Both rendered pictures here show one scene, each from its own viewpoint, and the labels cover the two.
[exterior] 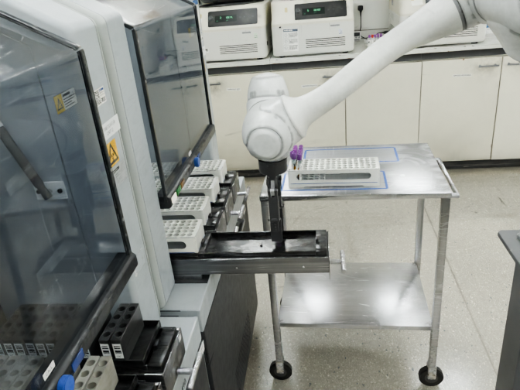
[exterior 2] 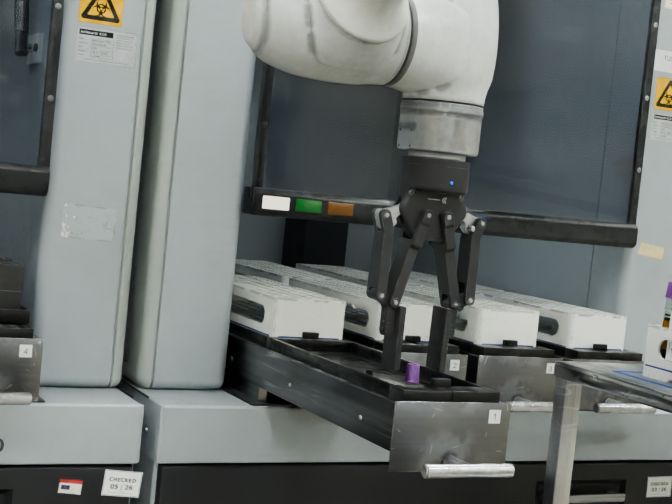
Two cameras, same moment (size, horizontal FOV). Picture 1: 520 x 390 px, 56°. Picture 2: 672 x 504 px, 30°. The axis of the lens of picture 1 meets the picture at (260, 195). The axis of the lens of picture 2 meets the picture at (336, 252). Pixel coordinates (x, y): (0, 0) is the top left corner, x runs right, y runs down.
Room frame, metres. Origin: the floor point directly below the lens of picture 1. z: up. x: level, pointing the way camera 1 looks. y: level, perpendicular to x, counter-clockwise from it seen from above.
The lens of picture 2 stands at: (0.31, -1.11, 1.01)
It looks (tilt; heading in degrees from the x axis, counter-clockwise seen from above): 3 degrees down; 55
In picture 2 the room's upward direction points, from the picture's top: 6 degrees clockwise
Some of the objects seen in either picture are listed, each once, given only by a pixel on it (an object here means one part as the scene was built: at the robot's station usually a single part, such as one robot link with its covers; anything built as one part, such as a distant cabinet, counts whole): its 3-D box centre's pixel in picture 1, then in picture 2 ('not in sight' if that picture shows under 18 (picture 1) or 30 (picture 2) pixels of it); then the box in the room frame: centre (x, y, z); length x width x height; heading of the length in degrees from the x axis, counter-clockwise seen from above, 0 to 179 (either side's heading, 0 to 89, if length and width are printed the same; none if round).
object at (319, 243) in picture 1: (213, 253); (316, 371); (1.17, 0.14, 0.78); 0.73 x 0.14 x 0.09; 82
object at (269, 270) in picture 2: not in sight; (272, 286); (1.40, 0.62, 0.83); 0.30 x 0.10 x 0.06; 82
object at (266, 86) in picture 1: (268, 107); (440, 30); (1.16, -0.04, 1.19); 0.13 x 0.11 x 0.16; 174
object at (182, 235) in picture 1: (148, 238); (263, 308); (1.20, 0.32, 0.83); 0.30 x 0.10 x 0.06; 82
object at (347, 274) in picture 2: not in sight; (355, 291); (1.55, 0.60, 0.83); 0.30 x 0.10 x 0.06; 82
